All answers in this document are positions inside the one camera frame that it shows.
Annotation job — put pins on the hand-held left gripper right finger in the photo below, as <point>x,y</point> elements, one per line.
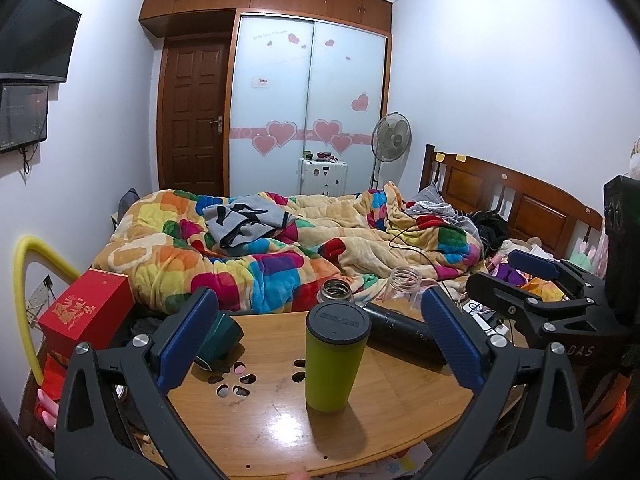
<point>450,336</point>

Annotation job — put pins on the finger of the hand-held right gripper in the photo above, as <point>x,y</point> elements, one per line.
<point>505,296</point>
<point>530,263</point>

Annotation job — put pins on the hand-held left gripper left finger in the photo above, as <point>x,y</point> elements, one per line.
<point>186,336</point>

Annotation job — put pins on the green cup with black lid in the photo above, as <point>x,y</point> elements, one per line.
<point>336,360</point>

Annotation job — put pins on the dark teal box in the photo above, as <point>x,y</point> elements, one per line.
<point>222,335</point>

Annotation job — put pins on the black thermos bottle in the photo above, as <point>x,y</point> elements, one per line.
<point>400,332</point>

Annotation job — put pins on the wooden bed headboard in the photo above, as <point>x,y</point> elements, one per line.
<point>530,210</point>

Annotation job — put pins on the black clothing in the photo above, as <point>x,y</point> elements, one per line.
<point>490,227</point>

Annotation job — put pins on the clear glass jar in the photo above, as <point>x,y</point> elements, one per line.
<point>406,285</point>

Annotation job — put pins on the colourful heart-pattern blanket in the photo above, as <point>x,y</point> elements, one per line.
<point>190,260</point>

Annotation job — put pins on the red gift box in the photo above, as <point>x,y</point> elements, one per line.
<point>85,310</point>

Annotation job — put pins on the striped grey pillow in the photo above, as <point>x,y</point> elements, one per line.
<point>435,207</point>

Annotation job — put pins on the stainless steel thermos flask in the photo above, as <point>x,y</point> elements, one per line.
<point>336,292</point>

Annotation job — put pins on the grey and black garment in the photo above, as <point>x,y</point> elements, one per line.
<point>245,220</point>

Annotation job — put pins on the pink plastic object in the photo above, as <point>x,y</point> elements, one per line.
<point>46,410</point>

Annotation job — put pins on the yellow foam tube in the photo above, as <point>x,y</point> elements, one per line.
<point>40,250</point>

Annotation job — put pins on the black standing fan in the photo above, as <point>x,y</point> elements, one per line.
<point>392,135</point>

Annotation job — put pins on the white suitcase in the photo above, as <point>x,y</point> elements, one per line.
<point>322,177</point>

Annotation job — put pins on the brown wooden door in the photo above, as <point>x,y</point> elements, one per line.
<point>192,110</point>

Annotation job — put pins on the small black monitor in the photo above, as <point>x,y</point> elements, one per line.
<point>22,117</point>

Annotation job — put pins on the frosted sliding wardrobe with hearts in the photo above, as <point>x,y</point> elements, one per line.
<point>305,90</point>

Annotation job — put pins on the black wall television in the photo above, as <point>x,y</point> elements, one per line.
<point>35,40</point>

